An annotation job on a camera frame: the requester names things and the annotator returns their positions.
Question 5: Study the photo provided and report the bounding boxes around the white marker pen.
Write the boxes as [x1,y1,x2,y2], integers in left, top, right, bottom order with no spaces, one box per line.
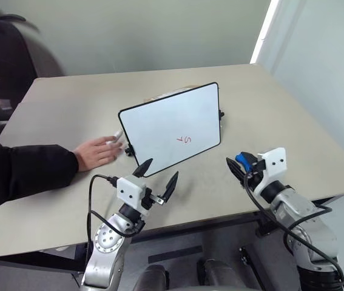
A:
[106,130,124,149]

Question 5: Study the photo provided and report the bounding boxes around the grey office chair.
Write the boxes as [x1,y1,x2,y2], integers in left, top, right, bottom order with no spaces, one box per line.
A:
[0,19,66,141]

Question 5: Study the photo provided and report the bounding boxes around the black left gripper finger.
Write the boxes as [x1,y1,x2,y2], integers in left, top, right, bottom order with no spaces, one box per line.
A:
[132,157,154,178]
[163,170,180,204]

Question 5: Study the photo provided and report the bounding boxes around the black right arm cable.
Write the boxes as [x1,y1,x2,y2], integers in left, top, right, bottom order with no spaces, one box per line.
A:
[243,171,344,291]

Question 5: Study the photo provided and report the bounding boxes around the person's bare hand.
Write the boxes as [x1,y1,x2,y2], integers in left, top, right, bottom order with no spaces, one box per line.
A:
[73,136,123,173]

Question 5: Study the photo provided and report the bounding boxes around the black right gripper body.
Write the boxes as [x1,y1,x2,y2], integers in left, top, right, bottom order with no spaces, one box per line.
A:
[244,167,267,193]

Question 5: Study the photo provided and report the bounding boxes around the black metal bracket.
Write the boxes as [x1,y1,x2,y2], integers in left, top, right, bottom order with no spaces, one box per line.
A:
[238,246,267,291]

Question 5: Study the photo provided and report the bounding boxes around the dark rounded shape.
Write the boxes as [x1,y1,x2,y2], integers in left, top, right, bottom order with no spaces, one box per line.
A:
[132,264,170,291]
[196,258,246,291]

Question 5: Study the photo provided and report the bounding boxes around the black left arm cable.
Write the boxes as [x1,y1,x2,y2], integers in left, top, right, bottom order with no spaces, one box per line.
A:
[86,174,144,252]

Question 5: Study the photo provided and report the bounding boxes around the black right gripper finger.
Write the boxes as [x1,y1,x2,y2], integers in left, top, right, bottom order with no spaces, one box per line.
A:
[244,152,266,171]
[226,156,248,185]

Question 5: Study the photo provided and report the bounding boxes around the black table frame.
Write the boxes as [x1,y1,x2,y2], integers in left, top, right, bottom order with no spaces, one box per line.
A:
[0,195,344,274]

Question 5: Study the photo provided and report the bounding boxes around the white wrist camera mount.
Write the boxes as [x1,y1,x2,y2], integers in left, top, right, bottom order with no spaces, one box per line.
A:
[116,175,147,211]
[251,147,287,196]

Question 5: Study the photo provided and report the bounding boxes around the white board with black frame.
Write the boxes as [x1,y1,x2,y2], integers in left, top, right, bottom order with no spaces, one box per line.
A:
[118,82,222,178]

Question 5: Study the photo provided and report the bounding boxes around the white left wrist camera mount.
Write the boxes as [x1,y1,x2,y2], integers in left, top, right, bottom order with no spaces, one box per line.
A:
[116,175,147,211]

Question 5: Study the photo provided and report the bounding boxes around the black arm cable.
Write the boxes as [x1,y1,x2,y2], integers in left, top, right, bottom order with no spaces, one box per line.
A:
[86,174,144,252]
[243,171,344,291]

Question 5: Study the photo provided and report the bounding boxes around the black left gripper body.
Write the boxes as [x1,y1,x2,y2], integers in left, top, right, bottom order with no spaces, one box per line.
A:
[140,187,164,210]

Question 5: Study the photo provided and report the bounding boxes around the blue object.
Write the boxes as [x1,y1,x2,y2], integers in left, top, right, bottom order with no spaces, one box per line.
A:
[235,151,253,172]

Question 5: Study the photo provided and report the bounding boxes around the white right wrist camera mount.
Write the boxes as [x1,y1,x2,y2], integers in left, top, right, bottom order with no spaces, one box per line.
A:
[251,147,287,196]

